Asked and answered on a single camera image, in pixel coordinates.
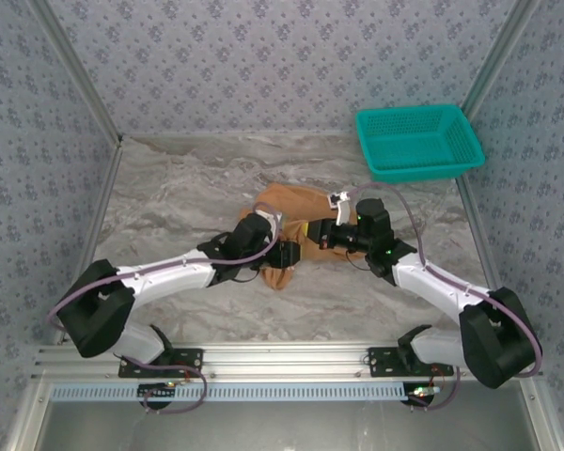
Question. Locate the orange t-shirt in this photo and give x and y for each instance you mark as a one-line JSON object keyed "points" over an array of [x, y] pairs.
{"points": [[296, 197]]}

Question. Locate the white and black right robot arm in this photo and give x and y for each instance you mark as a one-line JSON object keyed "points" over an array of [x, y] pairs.
{"points": [[432, 286]]}

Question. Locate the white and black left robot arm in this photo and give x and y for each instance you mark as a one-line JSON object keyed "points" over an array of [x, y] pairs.
{"points": [[169, 279]]}

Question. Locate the teal plastic basket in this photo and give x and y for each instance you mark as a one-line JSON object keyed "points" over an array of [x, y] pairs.
{"points": [[413, 136]]}

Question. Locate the small circuit board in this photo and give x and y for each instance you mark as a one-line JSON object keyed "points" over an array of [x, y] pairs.
{"points": [[420, 393], [157, 391]]}

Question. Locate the aluminium side rail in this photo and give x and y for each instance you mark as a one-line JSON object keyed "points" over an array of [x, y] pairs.
{"points": [[101, 211], [475, 225]]}

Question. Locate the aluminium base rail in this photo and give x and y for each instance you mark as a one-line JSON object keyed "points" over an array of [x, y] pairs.
{"points": [[282, 359]]}

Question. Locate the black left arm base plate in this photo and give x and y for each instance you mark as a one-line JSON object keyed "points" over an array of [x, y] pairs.
{"points": [[188, 358]]}

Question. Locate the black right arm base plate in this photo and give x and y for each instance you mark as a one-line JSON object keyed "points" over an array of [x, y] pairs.
{"points": [[380, 362]]}

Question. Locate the aluminium corner post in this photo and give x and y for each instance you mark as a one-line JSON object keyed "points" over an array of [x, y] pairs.
{"points": [[504, 47], [71, 56]]}

